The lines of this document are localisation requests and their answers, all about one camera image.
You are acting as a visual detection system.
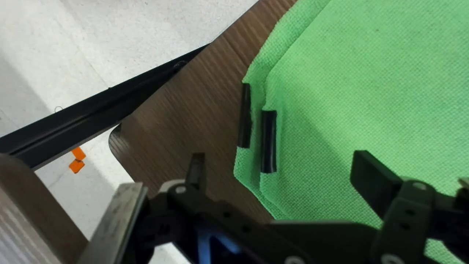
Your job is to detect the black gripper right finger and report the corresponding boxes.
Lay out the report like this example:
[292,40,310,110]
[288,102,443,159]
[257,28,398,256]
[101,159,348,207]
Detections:
[351,150,469,264]

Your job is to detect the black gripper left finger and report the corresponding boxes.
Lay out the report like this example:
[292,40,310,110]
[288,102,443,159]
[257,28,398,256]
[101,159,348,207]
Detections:
[160,153,217,212]

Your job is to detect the green fabric bag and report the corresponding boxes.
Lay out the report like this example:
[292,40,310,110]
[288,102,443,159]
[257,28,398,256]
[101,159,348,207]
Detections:
[232,0,469,264]

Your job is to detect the brown wooden table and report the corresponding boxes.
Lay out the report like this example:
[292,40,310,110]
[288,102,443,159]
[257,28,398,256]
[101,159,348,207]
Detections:
[0,43,211,171]

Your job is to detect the orange floor tape mark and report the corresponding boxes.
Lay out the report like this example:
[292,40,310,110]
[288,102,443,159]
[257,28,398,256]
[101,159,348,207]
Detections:
[68,146,88,175]

